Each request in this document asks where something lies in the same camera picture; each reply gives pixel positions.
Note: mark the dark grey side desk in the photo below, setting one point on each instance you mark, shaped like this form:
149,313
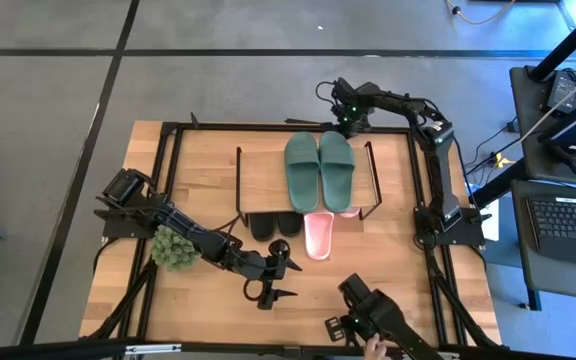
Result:
558,285

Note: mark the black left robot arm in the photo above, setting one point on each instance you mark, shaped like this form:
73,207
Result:
188,232

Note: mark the white paper sheet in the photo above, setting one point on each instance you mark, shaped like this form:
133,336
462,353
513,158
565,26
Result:
491,227

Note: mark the black diagonal pole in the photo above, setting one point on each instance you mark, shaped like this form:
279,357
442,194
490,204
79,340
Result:
568,42

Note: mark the black rubber slide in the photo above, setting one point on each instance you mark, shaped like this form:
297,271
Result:
289,225
263,227

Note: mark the green rubber slide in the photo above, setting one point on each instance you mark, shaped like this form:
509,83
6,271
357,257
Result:
302,172
337,172

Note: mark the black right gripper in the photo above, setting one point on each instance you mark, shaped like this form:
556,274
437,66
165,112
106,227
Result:
352,102

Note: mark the silver metal bracket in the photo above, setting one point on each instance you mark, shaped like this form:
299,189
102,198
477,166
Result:
153,349

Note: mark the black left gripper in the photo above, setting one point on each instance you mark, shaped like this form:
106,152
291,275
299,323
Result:
260,267

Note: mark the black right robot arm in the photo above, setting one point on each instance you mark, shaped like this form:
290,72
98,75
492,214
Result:
445,190

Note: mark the black power adapter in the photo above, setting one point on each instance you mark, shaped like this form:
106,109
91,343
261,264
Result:
561,90

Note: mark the green artificial plant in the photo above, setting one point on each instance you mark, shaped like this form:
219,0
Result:
173,250

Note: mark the pink rubber slide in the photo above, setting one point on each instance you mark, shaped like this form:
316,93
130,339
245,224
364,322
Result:
318,237
350,213

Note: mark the person's hand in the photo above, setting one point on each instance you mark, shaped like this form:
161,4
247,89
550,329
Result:
375,349

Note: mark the black computer keyboard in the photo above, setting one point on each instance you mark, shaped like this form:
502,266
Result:
568,225

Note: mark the black metal rig frame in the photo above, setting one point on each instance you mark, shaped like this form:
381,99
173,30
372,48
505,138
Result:
243,127

